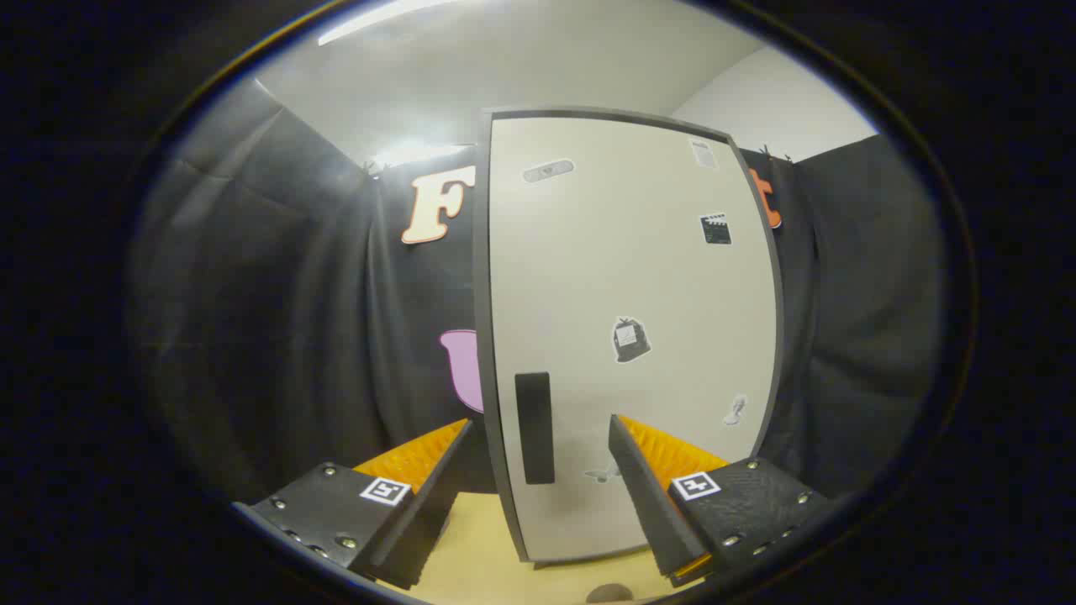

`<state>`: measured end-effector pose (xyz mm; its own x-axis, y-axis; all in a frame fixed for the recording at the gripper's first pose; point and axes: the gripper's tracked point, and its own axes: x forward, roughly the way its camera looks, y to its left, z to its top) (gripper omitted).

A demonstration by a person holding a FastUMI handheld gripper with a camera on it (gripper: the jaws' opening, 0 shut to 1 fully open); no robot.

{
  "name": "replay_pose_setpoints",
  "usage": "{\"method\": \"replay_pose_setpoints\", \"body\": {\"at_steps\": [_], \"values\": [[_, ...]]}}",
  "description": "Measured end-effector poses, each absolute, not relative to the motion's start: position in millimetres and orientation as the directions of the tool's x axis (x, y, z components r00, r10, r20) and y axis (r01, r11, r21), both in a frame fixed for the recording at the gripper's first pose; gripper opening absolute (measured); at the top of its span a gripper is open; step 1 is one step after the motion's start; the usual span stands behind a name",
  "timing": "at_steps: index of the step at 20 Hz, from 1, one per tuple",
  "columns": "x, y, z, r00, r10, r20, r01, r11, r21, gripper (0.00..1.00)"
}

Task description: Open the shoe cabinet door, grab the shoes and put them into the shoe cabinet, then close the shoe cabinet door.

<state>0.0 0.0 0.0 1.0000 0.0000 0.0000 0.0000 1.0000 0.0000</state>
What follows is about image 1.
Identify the black backdrop cloth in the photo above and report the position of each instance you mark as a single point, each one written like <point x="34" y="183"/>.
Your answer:
<point x="277" y="336"/>

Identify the dark grey shoe cabinet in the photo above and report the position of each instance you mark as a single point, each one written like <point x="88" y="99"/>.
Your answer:
<point x="482" y="336"/>

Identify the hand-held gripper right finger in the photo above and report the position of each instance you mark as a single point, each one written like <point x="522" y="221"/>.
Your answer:
<point x="651" y="504"/>

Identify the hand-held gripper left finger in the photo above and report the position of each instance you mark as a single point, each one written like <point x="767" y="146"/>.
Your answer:
<point x="429" y="504"/>

